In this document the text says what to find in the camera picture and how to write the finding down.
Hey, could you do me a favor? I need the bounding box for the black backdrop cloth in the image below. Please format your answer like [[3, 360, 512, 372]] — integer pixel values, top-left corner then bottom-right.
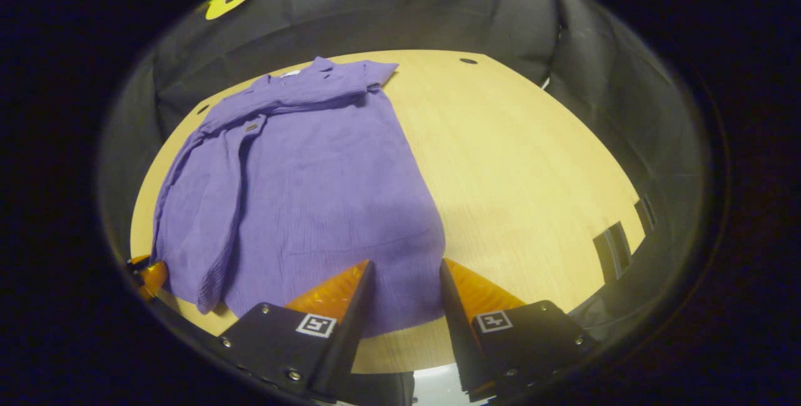
[[100, 0, 708, 332]]

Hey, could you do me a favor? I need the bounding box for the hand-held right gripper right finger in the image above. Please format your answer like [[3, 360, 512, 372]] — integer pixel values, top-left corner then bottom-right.
[[439, 258, 595, 402]]

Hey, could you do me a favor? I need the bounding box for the purple shirt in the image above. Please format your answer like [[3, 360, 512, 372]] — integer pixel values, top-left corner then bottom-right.
[[150, 57, 446, 338]]

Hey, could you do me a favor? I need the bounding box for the black table edge bracket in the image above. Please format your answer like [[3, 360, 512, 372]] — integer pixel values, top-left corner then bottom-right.
[[634, 192, 659, 233], [592, 221, 634, 283]]

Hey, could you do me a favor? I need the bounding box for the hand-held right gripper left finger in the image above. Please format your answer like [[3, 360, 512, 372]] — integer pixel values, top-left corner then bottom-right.
[[216, 260, 376, 402]]

